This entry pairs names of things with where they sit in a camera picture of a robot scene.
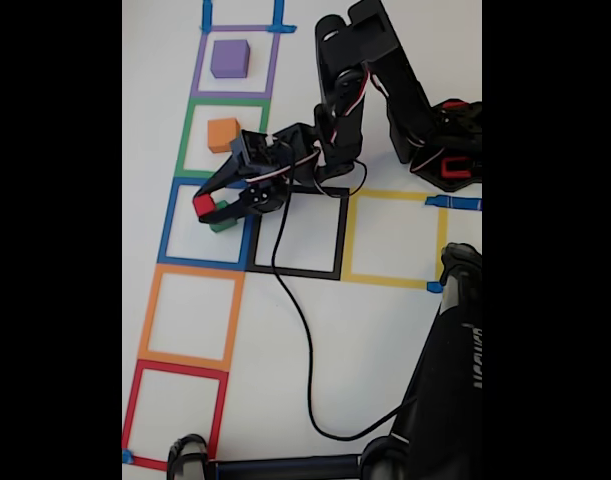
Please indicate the small red cube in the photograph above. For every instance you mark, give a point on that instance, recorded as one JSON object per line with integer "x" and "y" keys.
{"x": 203, "y": 205}

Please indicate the green cube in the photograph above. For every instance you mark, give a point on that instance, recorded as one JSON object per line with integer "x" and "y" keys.
{"x": 220, "y": 226}

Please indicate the orange cube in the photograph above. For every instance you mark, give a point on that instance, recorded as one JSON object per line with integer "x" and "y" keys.
{"x": 220, "y": 135}

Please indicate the purple cube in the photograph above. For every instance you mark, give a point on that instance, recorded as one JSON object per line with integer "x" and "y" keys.
{"x": 229, "y": 59}

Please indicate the blue tape strip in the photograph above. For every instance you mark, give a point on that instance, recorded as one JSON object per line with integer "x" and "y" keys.
{"x": 434, "y": 287}
{"x": 279, "y": 12}
{"x": 207, "y": 15}
{"x": 455, "y": 203}
{"x": 127, "y": 456}

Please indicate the red printed clamp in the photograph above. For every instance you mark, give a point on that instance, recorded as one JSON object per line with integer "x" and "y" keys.
{"x": 455, "y": 105}
{"x": 455, "y": 172}

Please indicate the black gripper camera board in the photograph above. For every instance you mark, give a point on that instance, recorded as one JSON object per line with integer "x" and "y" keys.
{"x": 252, "y": 147}

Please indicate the green square frame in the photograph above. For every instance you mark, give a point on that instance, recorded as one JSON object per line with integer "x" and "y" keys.
{"x": 182, "y": 145}

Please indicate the blue square frame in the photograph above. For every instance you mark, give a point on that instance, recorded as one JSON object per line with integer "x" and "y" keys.
{"x": 166, "y": 235}

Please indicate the black square frame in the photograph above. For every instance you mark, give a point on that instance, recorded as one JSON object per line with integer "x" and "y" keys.
{"x": 335, "y": 230}

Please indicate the yellow square frame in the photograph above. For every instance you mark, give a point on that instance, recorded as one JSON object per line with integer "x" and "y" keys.
{"x": 349, "y": 235}

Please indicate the purple square frame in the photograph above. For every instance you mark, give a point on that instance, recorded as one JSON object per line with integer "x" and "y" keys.
{"x": 199, "y": 65}

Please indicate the orange square frame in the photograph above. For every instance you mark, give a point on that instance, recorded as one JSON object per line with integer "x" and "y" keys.
{"x": 147, "y": 320}

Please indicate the red square frame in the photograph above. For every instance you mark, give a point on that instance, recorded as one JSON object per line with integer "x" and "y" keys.
{"x": 131, "y": 410}

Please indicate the black camera tripod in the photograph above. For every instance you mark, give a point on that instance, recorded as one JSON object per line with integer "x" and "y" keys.
{"x": 445, "y": 375}

